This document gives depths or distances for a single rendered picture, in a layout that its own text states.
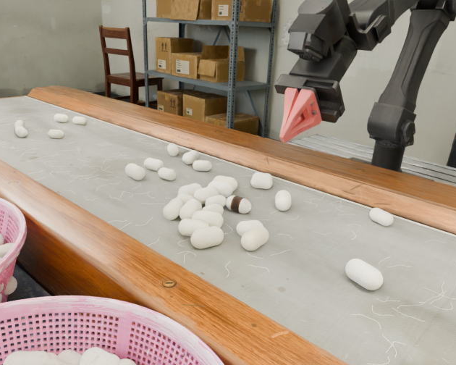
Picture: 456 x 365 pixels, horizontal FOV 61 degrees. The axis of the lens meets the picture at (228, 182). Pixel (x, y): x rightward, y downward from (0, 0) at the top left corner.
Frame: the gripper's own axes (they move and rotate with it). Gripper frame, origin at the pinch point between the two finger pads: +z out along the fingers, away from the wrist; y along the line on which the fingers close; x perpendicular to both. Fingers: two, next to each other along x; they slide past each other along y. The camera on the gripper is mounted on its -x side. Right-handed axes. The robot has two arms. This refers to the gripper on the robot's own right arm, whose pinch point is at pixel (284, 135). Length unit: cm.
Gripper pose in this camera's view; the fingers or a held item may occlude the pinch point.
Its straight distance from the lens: 59.6
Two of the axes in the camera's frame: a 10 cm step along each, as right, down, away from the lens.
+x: 3.8, 5.4, 7.5
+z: -5.3, 7.9, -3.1
